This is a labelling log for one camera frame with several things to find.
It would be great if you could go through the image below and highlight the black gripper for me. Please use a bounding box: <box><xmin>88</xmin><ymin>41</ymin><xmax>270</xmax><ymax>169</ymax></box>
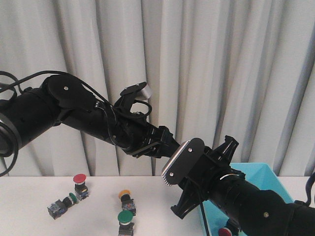
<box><xmin>115</xmin><ymin>117</ymin><xmax>180</xmax><ymax>158</ymax></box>
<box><xmin>170</xmin><ymin>135</ymin><xmax>245</xmax><ymax>219</ymax></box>

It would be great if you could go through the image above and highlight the red push button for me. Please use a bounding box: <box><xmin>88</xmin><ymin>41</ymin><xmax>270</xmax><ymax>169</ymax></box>
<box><xmin>73</xmin><ymin>174</ymin><xmax>89</xmax><ymax>201</ymax></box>
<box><xmin>218</xmin><ymin>219</ymin><xmax>241</xmax><ymax>236</ymax></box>

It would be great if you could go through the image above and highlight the green push button front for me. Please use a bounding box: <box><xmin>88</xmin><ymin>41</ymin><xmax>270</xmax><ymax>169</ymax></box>
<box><xmin>117</xmin><ymin>210</ymin><xmax>134</xmax><ymax>236</ymax></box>

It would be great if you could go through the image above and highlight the red push button back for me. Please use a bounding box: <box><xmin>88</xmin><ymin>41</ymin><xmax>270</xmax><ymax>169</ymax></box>
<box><xmin>73</xmin><ymin>174</ymin><xmax>89</xmax><ymax>201</ymax></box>

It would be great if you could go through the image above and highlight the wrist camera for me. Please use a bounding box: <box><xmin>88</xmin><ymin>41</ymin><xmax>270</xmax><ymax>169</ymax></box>
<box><xmin>161</xmin><ymin>138</ymin><xmax>205</xmax><ymax>186</ymax></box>
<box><xmin>119</xmin><ymin>82</ymin><xmax>153</xmax><ymax>110</ymax></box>

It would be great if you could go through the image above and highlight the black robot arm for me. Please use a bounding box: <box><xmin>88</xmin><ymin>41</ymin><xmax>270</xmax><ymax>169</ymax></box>
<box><xmin>0</xmin><ymin>75</ymin><xmax>179</xmax><ymax>158</ymax></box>
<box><xmin>162</xmin><ymin>136</ymin><xmax>315</xmax><ymax>236</ymax></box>

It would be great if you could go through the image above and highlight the yellow push button back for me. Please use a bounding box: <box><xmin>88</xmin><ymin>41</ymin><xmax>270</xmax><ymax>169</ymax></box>
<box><xmin>118</xmin><ymin>189</ymin><xmax>136</xmax><ymax>215</ymax></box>

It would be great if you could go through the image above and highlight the light blue plastic box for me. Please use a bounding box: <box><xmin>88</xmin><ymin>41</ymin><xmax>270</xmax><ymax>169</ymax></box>
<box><xmin>203</xmin><ymin>163</ymin><xmax>293</xmax><ymax>236</ymax></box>

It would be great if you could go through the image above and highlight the red push button front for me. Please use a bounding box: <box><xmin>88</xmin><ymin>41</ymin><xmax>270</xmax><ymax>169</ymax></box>
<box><xmin>218</xmin><ymin>219</ymin><xmax>241</xmax><ymax>236</ymax></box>

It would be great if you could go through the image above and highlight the green push button lying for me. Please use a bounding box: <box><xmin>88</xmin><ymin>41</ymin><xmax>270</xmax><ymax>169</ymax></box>
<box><xmin>47</xmin><ymin>193</ymin><xmax>78</xmax><ymax>219</ymax></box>

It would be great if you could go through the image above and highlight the white pleated curtain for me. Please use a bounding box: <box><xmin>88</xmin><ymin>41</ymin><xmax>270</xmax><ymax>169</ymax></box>
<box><xmin>0</xmin><ymin>0</ymin><xmax>315</xmax><ymax>176</ymax></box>

